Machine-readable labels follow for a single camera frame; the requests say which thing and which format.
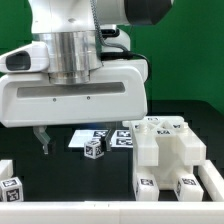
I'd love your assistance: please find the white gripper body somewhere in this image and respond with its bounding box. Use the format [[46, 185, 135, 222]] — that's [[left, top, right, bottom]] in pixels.
[[0, 59, 148, 127]]

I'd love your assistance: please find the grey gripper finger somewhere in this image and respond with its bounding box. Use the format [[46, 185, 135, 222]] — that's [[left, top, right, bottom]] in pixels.
[[33, 126, 50, 154], [104, 122, 117, 151]]

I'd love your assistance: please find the white tagged cube nut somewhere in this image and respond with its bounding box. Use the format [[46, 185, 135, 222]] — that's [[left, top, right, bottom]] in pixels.
[[84, 140, 104, 159]]

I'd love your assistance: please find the white chair back frame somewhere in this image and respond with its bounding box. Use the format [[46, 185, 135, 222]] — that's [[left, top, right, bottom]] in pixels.
[[122, 116, 206, 167]]

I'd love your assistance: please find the white tagged cube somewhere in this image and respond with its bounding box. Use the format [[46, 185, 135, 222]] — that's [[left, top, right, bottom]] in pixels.
[[0, 177, 24, 202]]

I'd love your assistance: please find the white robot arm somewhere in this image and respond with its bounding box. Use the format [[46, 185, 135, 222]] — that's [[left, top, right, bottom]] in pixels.
[[0, 0, 174, 145]]

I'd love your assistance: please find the white marker sheet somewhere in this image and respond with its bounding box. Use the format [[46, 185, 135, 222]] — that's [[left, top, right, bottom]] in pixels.
[[68, 129, 132, 148]]

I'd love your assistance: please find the black camera on stand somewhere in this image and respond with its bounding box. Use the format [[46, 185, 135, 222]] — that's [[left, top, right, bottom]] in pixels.
[[101, 29, 120, 38]]

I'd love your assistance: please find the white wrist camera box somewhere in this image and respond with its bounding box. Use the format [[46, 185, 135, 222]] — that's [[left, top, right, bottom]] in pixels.
[[0, 41, 50, 73]]

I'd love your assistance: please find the white front rail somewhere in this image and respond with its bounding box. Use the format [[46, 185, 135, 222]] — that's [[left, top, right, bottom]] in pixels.
[[0, 202, 224, 224]]

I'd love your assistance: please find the white right corner bracket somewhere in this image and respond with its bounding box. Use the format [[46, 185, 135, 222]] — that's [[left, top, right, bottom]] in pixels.
[[198, 160, 224, 202]]

